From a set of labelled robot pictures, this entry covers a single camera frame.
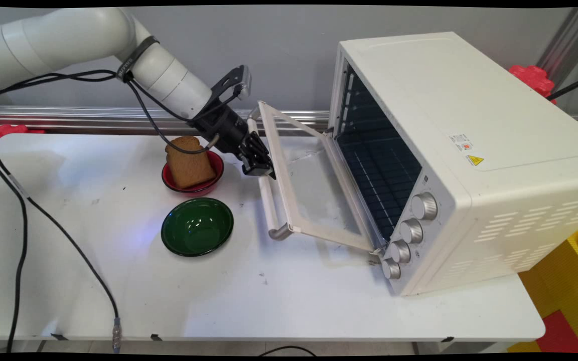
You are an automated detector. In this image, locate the black cable with metal connector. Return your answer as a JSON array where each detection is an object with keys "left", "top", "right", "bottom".
[{"left": 0, "top": 100, "right": 122, "bottom": 352}]

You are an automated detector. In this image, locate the black cable with grey plug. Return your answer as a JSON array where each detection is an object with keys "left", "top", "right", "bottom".
[{"left": 127, "top": 79, "right": 219, "bottom": 155}]

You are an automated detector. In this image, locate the black strap on arm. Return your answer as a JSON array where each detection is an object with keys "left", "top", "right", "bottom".
[{"left": 116, "top": 36, "right": 160, "bottom": 83}]

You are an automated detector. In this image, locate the black hanging cable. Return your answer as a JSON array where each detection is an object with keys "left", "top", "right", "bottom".
[{"left": 0, "top": 145, "right": 29, "bottom": 352}]

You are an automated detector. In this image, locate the green bowl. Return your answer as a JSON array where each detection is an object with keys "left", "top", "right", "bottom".
[{"left": 161, "top": 197, "right": 234, "bottom": 258}]

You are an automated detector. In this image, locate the black cable by post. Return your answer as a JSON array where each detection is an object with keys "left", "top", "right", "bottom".
[{"left": 545, "top": 73, "right": 578, "bottom": 101}]

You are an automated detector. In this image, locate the brown bread slice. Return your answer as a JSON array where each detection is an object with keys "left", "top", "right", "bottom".
[{"left": 165, "top": 136, "right": 217, "bottom": 190}]

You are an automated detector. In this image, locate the red foam mat tile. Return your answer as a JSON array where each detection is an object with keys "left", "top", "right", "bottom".
[{"left": 535, "top": 310, "right": 578, "bottom": 354}]

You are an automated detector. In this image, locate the red foam piece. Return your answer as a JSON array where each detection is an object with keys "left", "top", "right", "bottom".
[
  {"left": 0, "top": 124, "right": 46, "bottom": 151},
  {"left": 509, "top": 64, "right": 556, "bottom": 105}
]

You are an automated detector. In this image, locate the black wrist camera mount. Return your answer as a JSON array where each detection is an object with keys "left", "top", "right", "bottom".
[{"left": 209, "top": 64, "right": 253, "bottom": 108}]

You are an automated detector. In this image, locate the aluminium frame post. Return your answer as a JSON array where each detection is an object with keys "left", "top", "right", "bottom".
[{"left": 537, "top": 8, "right": 578, "bottom": 86}]

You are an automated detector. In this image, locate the white toaster oven body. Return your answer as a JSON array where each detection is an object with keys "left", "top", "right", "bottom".
[{"left": 328, "top": 31, "right": 578, "bottom": 296}]

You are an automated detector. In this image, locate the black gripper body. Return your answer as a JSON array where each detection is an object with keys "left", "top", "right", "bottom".
[{"left": 190, "top": 104, "right": 250, "bottom": 155}]

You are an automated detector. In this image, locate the yellow foam mat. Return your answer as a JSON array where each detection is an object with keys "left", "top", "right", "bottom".
[{"left": 507, "top": 218, "right": 578, "bottom": 352}]

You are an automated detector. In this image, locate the wire oven rack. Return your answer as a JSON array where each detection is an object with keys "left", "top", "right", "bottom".
[{"left": 342, "top": 138, "right": 421, "bottom": 237}]

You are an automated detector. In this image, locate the white label sticker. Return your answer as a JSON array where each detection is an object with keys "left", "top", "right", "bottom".
[{"left": 449, "top": 133, "right": 474, "bottom": 152}]

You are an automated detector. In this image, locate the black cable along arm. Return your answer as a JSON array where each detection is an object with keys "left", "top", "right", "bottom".
[{"left": 0, "top": 69, "right": 131, "bottom": 102}]

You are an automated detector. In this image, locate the aluminium frame rail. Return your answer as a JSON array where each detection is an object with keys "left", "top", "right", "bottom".
[{"left": 0, "top": 105, "right": 578, "bottom": 134}]

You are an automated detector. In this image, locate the red bowl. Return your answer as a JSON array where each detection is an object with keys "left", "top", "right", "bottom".
[{"left": 162, "top": 149, "right": 225, "bottom": 197}]

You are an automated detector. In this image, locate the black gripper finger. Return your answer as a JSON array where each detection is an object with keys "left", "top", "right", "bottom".
[
  {"left": 239, "top": 147, "right": 276, "bottom": 180},
  {"left": 244, "top": 132, "right": 273, "bottom": 169}
]

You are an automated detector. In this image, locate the silver oven knob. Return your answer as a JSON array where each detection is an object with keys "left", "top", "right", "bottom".
[
  {"left": 400, "top": 218, "right": 424, "bottom": 244},
  {"left": 411, "top": 192, "right": 439, "bottom": 221},
  {"left": 381, "top": 258, "right": 401, "bottom": 280},
  {"left": 389, "top": 240, "right": 412, "bottom": 264}
]

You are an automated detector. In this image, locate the white glass oven door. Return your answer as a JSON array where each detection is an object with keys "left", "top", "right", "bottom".
[{"left": 247, "top": 100, "right": 387, "bottom": 254}]

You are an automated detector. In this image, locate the black cable under table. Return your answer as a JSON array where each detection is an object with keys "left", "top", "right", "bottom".
[{"left": 259, "top": 345, "right": 317, "bottom": 357}]

